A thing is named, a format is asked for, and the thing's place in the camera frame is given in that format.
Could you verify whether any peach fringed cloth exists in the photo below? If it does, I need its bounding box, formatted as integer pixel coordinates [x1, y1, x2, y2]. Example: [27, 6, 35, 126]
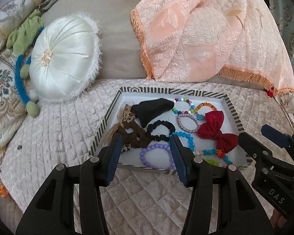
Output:
[131, 0, 294, 97]

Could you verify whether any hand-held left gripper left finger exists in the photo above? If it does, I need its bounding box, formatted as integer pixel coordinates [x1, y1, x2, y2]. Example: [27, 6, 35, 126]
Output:
[15, 133, 123, 235]

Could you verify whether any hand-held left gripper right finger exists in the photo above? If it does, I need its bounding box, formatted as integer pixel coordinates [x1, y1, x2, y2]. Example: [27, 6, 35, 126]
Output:
[169, 135, 276, 235]

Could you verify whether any black fuzzy headband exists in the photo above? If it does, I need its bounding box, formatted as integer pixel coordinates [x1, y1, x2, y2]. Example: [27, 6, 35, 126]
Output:
[131, 98, 175, 128]

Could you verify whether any orange crystal bead bracelet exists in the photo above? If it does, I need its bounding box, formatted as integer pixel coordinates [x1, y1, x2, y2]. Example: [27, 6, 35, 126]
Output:
[195, 102, 216, 120]

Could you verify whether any purple bead bracelet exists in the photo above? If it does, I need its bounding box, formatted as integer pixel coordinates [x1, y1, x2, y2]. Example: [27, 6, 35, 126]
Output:
[139, 144, 175, 170]

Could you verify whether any green and blue plush toy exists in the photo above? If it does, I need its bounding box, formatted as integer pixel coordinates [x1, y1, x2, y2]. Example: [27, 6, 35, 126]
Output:
[6, 11, 46, 118]

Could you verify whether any red bow grey hair tie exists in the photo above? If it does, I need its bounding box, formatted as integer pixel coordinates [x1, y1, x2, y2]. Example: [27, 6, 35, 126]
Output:
[177, 111, 239, 153]

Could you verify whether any white tray with striped rim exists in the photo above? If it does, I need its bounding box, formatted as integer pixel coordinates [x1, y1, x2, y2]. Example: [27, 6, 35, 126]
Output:
[88, 86, 254, 177]

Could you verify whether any blue bead bracelet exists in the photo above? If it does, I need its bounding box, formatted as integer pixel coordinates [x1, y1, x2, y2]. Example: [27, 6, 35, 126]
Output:
[171, 131, 195, 152]

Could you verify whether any blue floral curtain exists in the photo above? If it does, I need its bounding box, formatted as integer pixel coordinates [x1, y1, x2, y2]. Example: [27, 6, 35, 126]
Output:
[267, 0, 294, 93]

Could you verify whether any brown scrunchie with leopard bow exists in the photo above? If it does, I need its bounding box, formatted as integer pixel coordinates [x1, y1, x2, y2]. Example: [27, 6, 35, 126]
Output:
[109, 104, 151, 153]

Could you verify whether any round white satin pillow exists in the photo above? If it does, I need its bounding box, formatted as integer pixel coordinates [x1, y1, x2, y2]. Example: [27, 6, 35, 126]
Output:
[29, 14, 102, 103]

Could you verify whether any person's right hand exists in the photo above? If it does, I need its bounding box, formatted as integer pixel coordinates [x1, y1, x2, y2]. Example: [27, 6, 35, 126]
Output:
[270, 208, 286, 230]

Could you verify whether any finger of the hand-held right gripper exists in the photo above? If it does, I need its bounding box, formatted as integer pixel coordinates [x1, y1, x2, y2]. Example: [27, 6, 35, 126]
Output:
[238, 132, 272, 164]
[261, 124, 294, 152]

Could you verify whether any embroidered floral cushion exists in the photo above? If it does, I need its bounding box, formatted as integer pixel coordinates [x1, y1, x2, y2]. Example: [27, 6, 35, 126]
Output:
[0, 46, 40, 152]

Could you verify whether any cream floral bedsheet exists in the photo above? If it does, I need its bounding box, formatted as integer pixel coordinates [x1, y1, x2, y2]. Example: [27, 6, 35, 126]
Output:
[274, 93, 294, 140]

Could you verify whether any multicolour round bead bracelet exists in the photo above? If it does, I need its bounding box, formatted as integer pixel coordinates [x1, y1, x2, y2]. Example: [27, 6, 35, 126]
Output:
[173, 97, 195, 115]

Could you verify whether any black scrunchie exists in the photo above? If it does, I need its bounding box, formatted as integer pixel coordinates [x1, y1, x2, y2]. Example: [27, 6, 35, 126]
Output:
[145, 120, 176, 142]

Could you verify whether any colourful flower bead bracelet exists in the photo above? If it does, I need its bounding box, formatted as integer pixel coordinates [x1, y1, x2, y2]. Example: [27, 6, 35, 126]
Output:
[195, 148, 233, 167]

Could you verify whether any cream quilted bedspread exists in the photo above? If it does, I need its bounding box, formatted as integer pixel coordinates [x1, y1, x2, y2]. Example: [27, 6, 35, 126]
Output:
[0, 78, 294, 235]

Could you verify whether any floral bolster pillow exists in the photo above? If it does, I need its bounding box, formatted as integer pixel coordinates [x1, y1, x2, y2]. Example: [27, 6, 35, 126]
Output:
[0, 0, 46, 61]

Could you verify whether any green bead bracelet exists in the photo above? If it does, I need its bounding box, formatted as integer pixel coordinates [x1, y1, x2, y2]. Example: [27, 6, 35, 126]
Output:
[203, 159, 222, 167]

